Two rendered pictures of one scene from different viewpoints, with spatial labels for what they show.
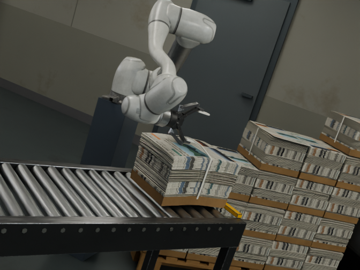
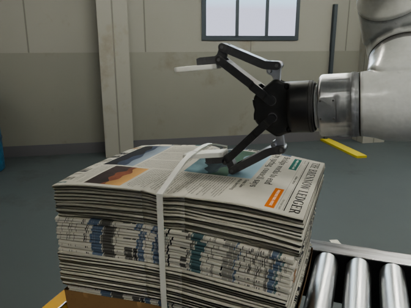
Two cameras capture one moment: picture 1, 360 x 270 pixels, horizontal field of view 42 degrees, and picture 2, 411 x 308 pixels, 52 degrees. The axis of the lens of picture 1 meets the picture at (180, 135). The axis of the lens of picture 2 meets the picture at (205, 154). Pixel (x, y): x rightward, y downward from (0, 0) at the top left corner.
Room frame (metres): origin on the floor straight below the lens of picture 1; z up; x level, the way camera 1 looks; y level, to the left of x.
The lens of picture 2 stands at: (2.42, 0.51, 1.24)
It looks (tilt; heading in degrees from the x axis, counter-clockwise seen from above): 15 degrees down; 239
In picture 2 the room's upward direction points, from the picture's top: straight up
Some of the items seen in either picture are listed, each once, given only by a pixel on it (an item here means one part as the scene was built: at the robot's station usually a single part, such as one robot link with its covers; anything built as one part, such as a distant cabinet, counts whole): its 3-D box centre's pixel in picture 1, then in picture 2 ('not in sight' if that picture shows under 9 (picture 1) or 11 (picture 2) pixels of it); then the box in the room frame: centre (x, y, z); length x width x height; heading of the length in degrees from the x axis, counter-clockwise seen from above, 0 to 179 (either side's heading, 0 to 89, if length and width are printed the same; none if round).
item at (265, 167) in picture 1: (267, 160); not in sight; (3.11, -0.61, 0.86); 0.38 x 0.29 x 0.04; 20
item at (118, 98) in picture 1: (120, 97); not in sight; (2.73, 0.40, 1.03); 0.22 x 0.18 x 0.06; 161
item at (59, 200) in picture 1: (53, 194); not in sight; (1.70, 0.40, 0.77); 0.47 x 0.05 x 0.05; 38
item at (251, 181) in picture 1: (228, 215); not in sight; (3.07, -0.49, 0.42); 1.17 x 0.39 x 0.83; 109
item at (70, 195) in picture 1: (69, 194); not in sight; (1.75, 0.35, 0.77); 0.47 x 0.05 x 0.05; 38
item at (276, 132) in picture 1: (279, 133); not in sight; (3.09, -0.62, 1.06); 0.37 x 0.29 x 0.01; 20
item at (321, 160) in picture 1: (308, 157); not in sight; (3.21, -0.89, 0.95); 0.38 x 0.29 x 0.23; 19
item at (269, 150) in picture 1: (271, 148); not in sight; (3.11, -0.61, 0.95); 0.38 x 0.29 x 0.23; 20
